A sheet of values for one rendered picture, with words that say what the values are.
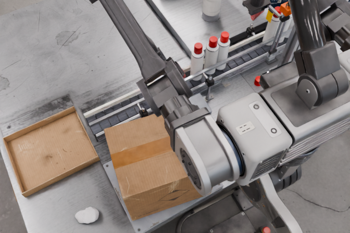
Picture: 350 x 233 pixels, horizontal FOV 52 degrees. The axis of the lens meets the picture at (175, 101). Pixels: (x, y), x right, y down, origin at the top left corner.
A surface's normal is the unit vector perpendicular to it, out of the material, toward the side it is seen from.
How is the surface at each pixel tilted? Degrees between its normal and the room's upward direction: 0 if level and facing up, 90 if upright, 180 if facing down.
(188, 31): 0
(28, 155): 0
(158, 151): 0
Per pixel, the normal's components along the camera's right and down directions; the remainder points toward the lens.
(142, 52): -0.11, -0.08
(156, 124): 0.00, -0.53
